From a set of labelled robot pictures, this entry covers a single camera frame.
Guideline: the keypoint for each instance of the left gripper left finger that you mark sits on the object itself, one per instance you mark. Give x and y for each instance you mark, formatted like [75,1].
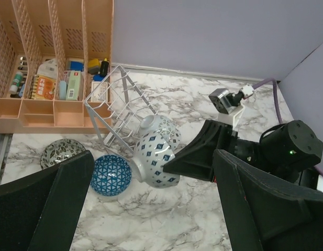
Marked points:
[41,211]

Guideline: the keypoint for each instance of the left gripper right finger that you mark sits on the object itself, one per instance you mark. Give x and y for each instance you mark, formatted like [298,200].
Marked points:
[263,212]

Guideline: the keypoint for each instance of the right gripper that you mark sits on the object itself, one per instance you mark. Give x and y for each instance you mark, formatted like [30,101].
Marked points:
[195,160]

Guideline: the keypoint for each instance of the pink patterned bowl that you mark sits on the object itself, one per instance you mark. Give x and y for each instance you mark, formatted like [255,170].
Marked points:
[163,125]

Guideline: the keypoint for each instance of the red lattice bowl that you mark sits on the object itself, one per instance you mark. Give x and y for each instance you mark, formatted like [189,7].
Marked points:
[150,155]

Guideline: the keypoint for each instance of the black leaf pattern bowl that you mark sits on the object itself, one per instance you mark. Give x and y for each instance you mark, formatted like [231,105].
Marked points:
[59,151]

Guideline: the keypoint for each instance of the dark blue triangle bowl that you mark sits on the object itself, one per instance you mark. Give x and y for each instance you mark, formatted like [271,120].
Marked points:
[111,176]

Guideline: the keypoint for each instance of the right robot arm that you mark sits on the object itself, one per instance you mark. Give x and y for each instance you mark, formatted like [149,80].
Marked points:
[289,151]

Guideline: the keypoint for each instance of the white label card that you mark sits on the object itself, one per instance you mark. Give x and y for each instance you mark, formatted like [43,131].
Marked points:
[99,91]

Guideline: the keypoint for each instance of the orange packet in organizer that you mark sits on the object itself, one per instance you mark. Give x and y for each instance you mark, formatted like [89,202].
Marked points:
[44,82]

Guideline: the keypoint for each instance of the yellow black tool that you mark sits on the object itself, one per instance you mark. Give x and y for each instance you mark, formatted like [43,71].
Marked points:
[97,67]

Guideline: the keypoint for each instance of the green white box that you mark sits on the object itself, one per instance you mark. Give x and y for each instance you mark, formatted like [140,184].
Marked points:
[73,80]

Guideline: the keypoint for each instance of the blue item in organizer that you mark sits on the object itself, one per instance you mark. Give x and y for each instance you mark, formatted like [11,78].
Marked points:
[72,65]

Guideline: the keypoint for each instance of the orange plastic desk organizer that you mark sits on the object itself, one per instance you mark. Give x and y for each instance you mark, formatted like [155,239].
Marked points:
[48,50]

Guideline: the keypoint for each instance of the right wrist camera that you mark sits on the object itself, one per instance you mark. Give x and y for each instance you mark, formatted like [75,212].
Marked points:
[229,104]

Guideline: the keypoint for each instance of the white wire dish rack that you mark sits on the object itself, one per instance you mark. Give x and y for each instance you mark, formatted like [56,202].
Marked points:
[116,122]

